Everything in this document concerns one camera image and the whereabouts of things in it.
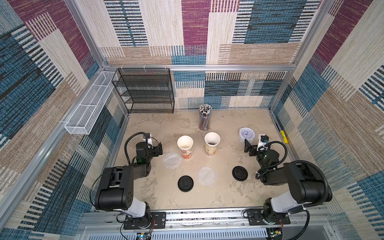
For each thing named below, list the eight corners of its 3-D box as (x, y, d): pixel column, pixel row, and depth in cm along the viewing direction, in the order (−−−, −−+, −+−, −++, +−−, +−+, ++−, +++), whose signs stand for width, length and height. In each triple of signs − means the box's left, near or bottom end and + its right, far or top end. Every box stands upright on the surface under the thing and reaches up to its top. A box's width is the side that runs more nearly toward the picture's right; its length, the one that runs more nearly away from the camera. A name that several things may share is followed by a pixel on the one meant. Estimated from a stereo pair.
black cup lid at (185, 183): (177, 191, 84) (177, 190, 82) (178, 176, 90) (178, 175, 88) (193, 191, 84) (193, 190, 82) (193, 176, 89) (193, 175, 88)
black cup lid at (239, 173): (233, 181, 88) (234, 179, 86) (231, 168, 93) (231, 166, 91) (247, 181, 88) (249, 179, 86) (244, 168, 93) (245, 166, 91)
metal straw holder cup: (198, 130, 110) (199, 112, 95) (198, 122, 115) (199, 104, 100) (209, 130, 110) (212, 112, 95) (209, 122, 115) (211, 104, 100)
